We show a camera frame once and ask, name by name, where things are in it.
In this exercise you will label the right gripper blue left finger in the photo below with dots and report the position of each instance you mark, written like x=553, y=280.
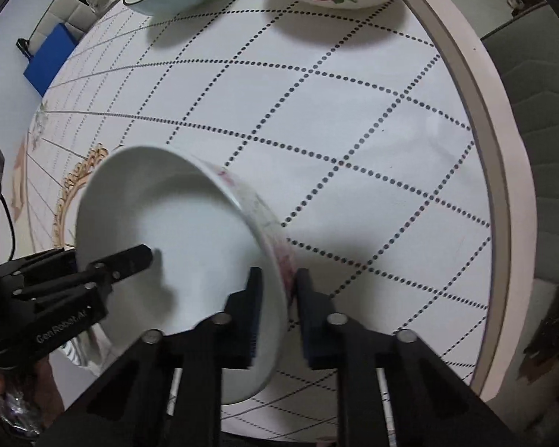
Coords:
x=242, y=331

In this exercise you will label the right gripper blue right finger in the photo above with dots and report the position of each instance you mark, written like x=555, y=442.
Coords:
x=317, y=333

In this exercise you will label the white plate floral edge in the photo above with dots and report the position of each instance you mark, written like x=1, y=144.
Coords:
x=91, y=350

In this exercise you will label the large white bowl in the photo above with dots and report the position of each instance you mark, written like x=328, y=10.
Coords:
x=206, y=230

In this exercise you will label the person's left hand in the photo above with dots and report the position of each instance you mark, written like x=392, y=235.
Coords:
x=30, y=401

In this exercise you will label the checked floral tablecloth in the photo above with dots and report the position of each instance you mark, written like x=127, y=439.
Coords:
x=382, y=138

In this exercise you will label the blue folded mat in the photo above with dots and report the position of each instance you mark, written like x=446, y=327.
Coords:
x=49, y=59

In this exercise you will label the grey green upholstered chair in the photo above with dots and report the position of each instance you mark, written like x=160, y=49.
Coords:
x=525, y=51

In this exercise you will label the folded beige chair black frame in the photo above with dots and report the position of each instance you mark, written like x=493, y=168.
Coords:
x=73, y=15

